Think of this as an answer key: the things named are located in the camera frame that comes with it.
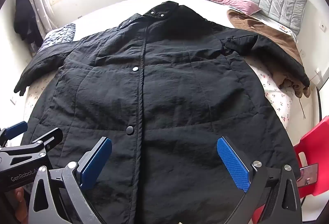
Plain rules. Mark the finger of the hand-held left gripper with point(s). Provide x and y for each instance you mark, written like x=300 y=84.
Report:
x=15 y=128
x=50 y=137

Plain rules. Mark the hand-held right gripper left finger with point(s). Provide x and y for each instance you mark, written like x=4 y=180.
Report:
x=96 y=159

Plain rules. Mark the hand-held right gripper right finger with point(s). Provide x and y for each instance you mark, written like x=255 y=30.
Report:
x=234 y=164

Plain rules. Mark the black padded coat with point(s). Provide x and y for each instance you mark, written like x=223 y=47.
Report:
x=154 y=85

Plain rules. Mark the hanging dark clothes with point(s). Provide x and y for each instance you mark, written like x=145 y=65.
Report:
x=24 y=15

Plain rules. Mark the person's left hand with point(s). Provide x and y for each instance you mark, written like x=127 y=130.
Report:
x=19 y=198

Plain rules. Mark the red plastic chair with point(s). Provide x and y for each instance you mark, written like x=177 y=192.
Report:
x=316 y=141

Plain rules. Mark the dark quilted jacket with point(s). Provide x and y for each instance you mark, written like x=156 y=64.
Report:
x=59 y=35

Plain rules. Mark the brown jacket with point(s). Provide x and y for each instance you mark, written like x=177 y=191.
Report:
x=270 y=31

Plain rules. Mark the small printed card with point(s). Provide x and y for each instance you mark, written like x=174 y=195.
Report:
x=284 y=29

